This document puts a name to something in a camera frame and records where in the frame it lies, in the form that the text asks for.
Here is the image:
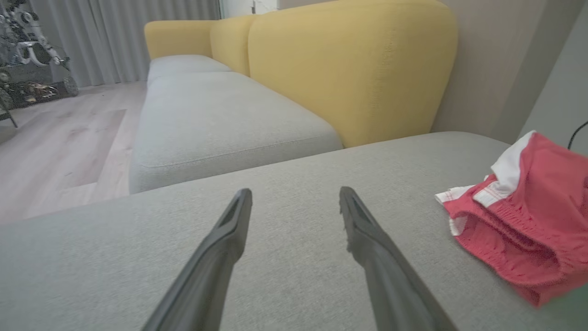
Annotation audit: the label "grey sofa ottoman cushion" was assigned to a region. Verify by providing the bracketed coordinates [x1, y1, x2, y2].
[0, 131, 588, 331]

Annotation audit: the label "right camera cable blue plug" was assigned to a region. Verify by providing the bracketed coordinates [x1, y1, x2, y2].
[567, 120, 588, 150]

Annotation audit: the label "white wheeled robot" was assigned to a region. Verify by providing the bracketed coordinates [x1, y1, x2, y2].
[0, 0, 79, 129]

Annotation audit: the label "yellow sofa backrest cushion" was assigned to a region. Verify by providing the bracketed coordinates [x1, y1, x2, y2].
[210, 14, 258, 77]
[144, 19, 221, 60]
[248, 0, 459, 148]

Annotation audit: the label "red shorts with white trim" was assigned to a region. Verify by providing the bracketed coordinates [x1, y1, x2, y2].
[435, 130, 588, 308]

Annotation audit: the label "grey window curtain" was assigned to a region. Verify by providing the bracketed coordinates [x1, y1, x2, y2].
[28, 0, 222, 88]

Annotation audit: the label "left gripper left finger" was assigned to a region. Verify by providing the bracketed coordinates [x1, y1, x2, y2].
[142, 188, 253, 331]

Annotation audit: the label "grey sofa seat cushion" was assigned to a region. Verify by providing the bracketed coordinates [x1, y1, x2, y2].
[129, 71, 344, 194]
[147, 54, 232, 86]

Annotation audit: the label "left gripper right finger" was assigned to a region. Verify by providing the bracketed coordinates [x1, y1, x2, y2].
[339, 186, 460, 331]

